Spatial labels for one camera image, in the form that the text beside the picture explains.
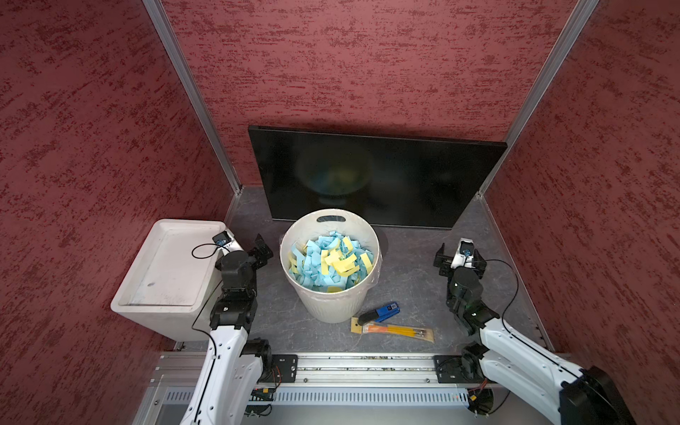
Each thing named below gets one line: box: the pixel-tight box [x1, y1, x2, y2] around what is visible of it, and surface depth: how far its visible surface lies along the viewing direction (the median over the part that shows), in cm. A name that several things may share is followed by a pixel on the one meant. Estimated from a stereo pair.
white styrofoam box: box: [110, 218, 226, 342], surface depth 65 cm
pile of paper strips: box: [287, 230, 375, 294], surface depth 74 cm
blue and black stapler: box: [357, 301, 402, 326], surface depth 83 cm
